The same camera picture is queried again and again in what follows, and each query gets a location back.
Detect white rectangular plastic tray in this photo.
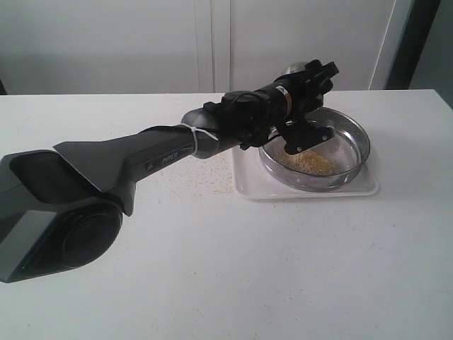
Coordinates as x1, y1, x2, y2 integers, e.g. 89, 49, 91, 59
231, 147, 379, 200

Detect stainless steel cup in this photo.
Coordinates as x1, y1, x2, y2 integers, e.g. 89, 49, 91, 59
278, 62, 307, 80

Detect round stainless steel sieve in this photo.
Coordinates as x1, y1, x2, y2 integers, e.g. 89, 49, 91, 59
258, 108, 370, 192

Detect spilled yellow grains on table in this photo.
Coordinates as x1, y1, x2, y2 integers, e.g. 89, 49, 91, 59
150, 152, 234, 198

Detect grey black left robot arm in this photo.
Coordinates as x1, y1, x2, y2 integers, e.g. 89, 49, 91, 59
1, 59, 338, 283

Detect yellow millet grains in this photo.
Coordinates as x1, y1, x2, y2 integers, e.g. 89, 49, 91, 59
275, 149, 334, 176

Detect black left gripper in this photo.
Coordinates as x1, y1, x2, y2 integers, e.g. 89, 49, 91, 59
282, 59, 339, 119

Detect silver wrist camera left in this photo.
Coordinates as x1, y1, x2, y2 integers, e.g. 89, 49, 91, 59
276, 119, 335, 155

